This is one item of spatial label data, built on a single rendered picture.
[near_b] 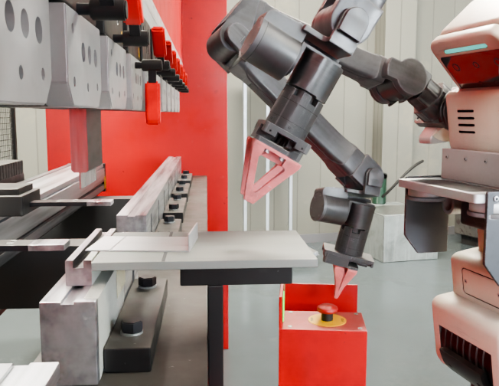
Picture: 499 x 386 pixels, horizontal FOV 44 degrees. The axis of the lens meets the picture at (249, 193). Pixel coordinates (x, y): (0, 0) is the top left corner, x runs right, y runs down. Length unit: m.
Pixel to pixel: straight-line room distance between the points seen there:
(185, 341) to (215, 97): 2.20
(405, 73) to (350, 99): 4.38
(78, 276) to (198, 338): 0.19
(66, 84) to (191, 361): 0.39
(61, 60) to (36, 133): 4.66
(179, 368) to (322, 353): 0.47
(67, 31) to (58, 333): 0.34
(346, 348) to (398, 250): 3.88
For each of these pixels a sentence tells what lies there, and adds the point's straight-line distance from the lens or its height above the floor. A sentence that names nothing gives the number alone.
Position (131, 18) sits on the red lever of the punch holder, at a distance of 0.71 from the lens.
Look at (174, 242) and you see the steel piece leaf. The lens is 0.81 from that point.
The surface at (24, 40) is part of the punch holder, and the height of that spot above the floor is 1.21.
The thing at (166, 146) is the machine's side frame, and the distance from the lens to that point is 2.95.
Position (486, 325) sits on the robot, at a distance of 1.19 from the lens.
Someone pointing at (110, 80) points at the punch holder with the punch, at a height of 1.21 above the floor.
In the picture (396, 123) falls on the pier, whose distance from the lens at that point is 5.66.
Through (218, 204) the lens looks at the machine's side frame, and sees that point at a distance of 2.97.
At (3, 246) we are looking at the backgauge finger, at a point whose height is 1.00.
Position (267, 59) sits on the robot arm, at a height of 1.23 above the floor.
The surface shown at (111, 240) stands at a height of 1.00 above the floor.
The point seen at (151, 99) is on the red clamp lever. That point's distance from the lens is 0.94.
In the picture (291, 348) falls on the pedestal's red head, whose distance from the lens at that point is 1.16.
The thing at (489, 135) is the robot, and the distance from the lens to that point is 1.20.
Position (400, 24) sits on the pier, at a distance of 5.72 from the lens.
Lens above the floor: 1.17
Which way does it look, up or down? 7 degrees down
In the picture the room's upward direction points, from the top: straight up
